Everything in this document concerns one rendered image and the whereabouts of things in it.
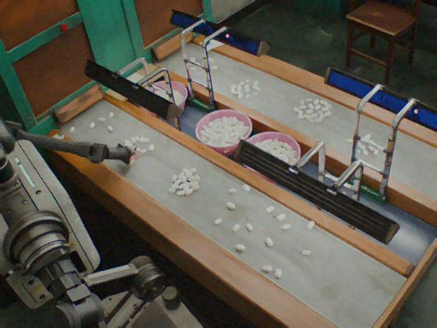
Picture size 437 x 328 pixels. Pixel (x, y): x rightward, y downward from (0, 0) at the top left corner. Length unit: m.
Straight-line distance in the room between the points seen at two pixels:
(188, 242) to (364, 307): 0.69
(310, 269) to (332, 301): 0.15
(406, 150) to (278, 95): 0.71
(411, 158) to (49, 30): 1.77
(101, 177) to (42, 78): 0.61
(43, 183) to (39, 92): 1.30
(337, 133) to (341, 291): 0.83
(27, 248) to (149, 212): 0.93
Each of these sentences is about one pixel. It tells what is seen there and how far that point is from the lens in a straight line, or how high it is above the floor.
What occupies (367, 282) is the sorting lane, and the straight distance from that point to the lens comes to 1.79.
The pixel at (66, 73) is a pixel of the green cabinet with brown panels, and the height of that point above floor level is 1.00.
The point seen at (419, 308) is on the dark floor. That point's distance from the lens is 2.63.
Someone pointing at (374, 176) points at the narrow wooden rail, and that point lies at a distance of 2.07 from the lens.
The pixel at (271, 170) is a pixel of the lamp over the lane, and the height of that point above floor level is 1.07.
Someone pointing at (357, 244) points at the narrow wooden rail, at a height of 0.76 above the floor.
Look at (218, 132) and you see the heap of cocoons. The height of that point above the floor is 0.73.
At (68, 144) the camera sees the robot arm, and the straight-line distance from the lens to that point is 2.06.
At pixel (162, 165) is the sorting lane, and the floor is 0.74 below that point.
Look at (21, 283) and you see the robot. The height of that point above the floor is 1.27.
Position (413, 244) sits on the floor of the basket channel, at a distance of 1.99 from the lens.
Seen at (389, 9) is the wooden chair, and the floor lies 0.46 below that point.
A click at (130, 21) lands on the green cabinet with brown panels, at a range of 2.69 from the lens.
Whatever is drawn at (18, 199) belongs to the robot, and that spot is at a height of 1.45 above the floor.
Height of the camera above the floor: 2.26
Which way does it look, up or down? 44 degrees down
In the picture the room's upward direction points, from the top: 9 degrees counter-clockwise
